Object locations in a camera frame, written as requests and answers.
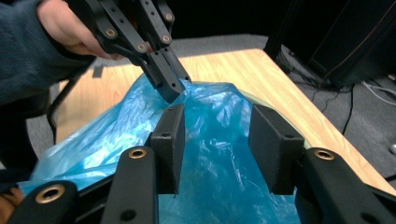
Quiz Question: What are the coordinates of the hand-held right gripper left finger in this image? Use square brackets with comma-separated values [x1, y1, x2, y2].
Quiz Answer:
[150, 104, 187, 195]

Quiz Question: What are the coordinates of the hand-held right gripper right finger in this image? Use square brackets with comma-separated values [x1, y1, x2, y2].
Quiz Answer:
[248, 104, 305, 195]

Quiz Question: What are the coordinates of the blue plastic bin bag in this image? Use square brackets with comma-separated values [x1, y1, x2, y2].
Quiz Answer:
[18, 74, 302, 224]

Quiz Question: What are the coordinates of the black metal stand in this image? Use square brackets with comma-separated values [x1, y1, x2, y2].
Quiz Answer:
[264, 0, 396, 90]

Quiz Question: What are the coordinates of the orange cloth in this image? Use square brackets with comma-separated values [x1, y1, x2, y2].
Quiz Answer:
[0, 187, 24, 224]

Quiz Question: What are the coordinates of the black floor cable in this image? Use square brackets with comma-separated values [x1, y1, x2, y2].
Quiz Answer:
[341, 83, 357, 135]

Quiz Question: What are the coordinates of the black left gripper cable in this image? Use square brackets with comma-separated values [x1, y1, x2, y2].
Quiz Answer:
[46, 60, 97, 146]

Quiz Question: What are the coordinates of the white floor cable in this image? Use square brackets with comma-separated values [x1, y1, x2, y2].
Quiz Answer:
[361, 79, 396, 107]

